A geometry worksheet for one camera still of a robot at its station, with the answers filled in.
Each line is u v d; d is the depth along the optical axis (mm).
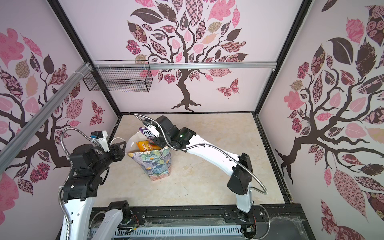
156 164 758
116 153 580
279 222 718
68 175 567
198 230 775
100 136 567
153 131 610
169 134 534
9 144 510
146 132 734
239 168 437
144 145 775
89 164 475
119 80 1217
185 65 950
